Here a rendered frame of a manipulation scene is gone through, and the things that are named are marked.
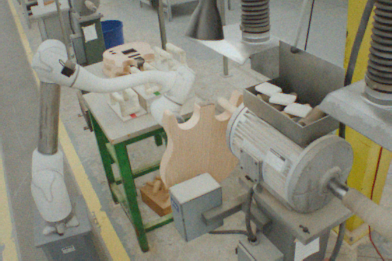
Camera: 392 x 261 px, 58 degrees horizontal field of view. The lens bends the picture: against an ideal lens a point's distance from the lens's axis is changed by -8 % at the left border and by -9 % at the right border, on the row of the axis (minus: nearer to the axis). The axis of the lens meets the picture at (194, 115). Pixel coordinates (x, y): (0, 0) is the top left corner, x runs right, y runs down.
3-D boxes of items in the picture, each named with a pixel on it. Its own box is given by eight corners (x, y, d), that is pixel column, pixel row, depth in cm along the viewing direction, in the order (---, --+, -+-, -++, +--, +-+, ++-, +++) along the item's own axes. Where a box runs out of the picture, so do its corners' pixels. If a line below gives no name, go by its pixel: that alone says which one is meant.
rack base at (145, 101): (173, 104, 220) (171, 89, 216) (148, 114, 213) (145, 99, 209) (152, 87, 241) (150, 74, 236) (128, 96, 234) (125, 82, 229)
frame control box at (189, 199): (257, 252, 134) (259, 203, 121) (206, 279, 126) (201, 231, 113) (222, 214, 153) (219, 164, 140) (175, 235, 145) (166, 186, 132)
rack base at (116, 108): (148, 113, 214) (148, 111, 213) (124, 123, 207) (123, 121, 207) (129, 96, 234) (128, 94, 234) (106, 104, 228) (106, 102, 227)
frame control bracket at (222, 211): (252, 205, 137) (253, 197, 135) (207, 227, 130) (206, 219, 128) (246, 199, 140) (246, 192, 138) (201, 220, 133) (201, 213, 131)
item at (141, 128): (216, 204, 254) (208, 106, 216) (136, 238, 233) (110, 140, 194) (175, 158, 302) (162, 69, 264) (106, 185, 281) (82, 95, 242)
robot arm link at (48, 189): (42, 226, 167) (26, 191, 156) (39, 201, 182) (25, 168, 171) (75, 216, 172) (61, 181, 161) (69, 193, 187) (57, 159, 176)
